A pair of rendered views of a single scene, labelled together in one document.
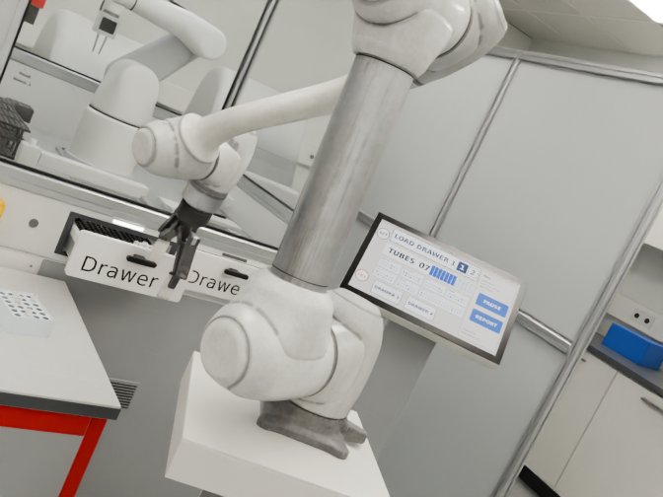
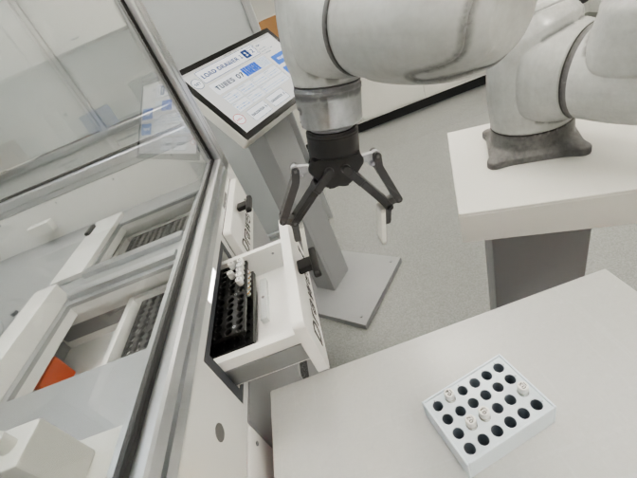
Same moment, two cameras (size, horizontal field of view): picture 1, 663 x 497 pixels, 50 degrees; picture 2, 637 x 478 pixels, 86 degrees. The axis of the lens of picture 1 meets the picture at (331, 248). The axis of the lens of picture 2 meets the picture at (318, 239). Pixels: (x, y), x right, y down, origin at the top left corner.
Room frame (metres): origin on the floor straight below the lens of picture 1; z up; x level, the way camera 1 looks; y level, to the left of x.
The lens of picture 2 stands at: (1.31, 0.73, 1.25)
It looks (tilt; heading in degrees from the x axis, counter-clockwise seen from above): 34 degrees down; 310
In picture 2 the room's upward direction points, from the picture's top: 24 degrees counter-clockwise
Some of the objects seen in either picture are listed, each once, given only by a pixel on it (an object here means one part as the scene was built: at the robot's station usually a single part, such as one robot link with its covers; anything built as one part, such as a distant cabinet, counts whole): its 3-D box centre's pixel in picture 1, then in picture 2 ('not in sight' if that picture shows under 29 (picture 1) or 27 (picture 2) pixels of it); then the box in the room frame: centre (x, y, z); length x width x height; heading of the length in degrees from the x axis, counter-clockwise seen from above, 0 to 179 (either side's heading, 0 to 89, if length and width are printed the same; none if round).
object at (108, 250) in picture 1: (132, 267); (300, 283); (1.65, 0.41, 0.87); 0.29 x 0.02 x 0.11; 126
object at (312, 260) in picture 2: (140, 259); (307, 264); (1.63, 0.40, 0.91); 0.07 x 0.04 x 0.01; 126
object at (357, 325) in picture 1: (332, 347); (536, 64); (1.31, -0.08, 1.00); 0.18 x 0.16 x 0.22; 146
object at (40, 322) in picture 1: (21, 312); (485, 411); (1.36, 0.51, 0.78); 0.12 x 0.08 x 0.04; 48
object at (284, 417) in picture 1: (315, 413); (528, 127); (1.32, -0.11, 0.86); 0.22 x 0.18 x 0.06; 99
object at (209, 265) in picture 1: (226, 279); (240, 219); (1.93, 0.23, 0.87); 0.29 x 0.02 x 0.11; 126
